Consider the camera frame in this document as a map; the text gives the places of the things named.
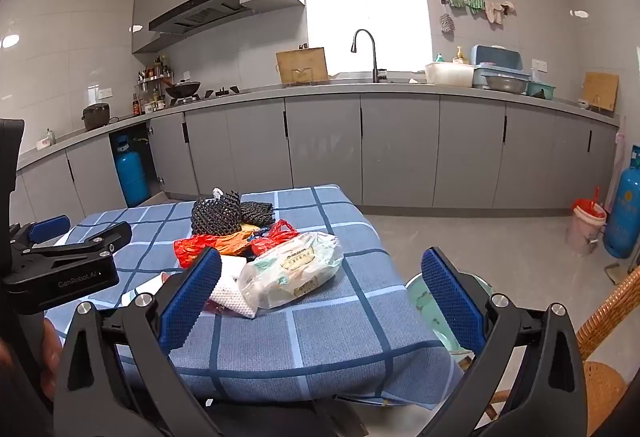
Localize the pink hanging gloves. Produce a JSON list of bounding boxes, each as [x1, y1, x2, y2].
[[485, 0, 517, 25]]

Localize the orange snack wrapper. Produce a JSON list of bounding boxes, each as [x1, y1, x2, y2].
[[212, 229, 256, 255]]

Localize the red plastic bag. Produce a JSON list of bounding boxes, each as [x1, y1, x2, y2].
[[250, 219, 300, 258]]

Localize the blue dish rack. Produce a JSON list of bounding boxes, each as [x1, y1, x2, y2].
[[470, 44, 532, 90]]

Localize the white foam net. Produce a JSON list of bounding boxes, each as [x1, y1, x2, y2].
[[207, 257, 258, 319]]

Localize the blue checked tablecloth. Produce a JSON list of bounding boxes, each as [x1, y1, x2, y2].
[[44, 184, 466, 408]]

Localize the bulky black foam net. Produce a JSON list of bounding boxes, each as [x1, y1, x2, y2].
[[191, 190, 243, 236]]

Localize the wicker chair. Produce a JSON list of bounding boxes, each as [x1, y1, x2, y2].
[[482, 264, 640, 423]]

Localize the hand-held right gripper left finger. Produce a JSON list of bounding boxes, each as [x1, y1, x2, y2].
[[52, 247, 223, 437]]

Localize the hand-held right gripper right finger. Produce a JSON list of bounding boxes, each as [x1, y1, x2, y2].
[[420, 247, 588, 437]]

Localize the wooden cutting board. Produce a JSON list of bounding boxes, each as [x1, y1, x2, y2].
[[275, 47, 330, 84], [582, 71, 620, 113]]

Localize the black range hood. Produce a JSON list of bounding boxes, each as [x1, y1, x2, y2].
[[148, 0, 251, 36]]

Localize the person's left hand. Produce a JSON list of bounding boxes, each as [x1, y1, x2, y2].
[[40, 317, 65, 400]]

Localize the dark rice cooker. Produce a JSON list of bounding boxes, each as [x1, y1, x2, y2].
[[81, 103, 112, 132]]

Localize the gas stove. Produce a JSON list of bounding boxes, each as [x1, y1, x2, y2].
[[167, 86, 242, 107]]

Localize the white plastic tub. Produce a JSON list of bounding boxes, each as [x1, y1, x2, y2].
[[425, 62, 475, 88]]

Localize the metal basin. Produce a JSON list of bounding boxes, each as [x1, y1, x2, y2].
[[482, 74, 528, 94]]

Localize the grey kitchen counter cabinets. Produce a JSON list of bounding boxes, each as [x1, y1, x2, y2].
[[0, 80, 621, 228]]

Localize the green hanging cloth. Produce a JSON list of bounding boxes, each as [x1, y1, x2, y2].
[[440, 0, 487, 15]]

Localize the flat black foam net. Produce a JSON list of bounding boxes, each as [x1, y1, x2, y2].
[[239, 200, 277, 225]]

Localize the green plastic basket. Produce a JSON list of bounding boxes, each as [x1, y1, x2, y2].
[[526, 80, 557, 100]]

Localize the dark gooseneck faucet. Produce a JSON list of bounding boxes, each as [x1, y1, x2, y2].
[[350, 29, 388, 84]]

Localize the pale green basin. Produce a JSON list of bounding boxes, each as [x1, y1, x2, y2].
[[404, 271, 496, 370]]

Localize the blue gas cylinder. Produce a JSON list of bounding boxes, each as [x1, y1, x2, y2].
[[602, 144, 640, 260], [112, 134, 151, 208]]

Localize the clear printed plastic bag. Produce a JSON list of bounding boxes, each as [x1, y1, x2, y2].
[[236, 231, 345, 318]]

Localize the black wok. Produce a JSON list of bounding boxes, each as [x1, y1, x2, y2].
[[161, 78, 202, 100]]

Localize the red snack wrapper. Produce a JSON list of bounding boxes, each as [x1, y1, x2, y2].
[[173, 237, 221, 269]]

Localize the white paper wrapper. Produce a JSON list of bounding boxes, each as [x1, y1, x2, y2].
[[120, 271, 167, 309]]

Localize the bucket with red liner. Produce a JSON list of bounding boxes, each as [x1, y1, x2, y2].
[[566, 187, 608, 257]]

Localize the bright window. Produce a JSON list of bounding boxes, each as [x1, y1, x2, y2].
[[302, 0, 433, 75]]

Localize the spice rack with bottles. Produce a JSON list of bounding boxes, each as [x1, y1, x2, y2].
[[132, 56, 173, 115]]

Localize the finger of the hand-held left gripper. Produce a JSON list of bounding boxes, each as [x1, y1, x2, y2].
[[17, 220, 134, 270], [9, 215, 72, 250]]

